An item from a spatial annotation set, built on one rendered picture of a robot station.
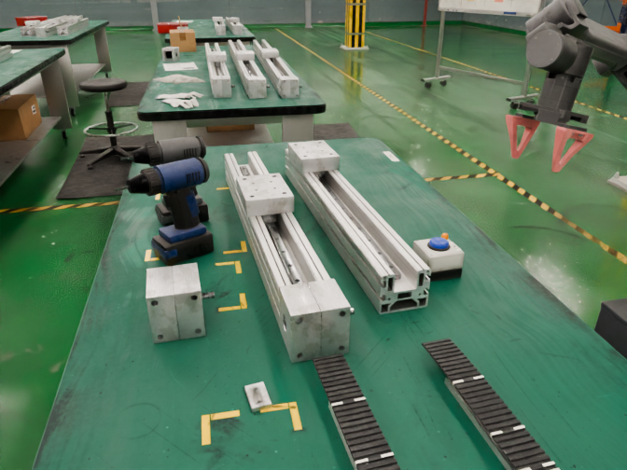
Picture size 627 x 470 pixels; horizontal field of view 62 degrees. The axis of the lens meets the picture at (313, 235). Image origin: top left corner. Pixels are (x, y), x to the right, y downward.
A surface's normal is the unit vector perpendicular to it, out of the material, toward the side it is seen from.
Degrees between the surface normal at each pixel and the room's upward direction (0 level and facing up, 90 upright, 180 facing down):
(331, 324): 90
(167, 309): 90
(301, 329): 90
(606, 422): 0
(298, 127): 90
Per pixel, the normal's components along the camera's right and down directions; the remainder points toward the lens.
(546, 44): -0.75, 0.05
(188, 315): 0.25, 0.43
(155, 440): 0.00, -0.90
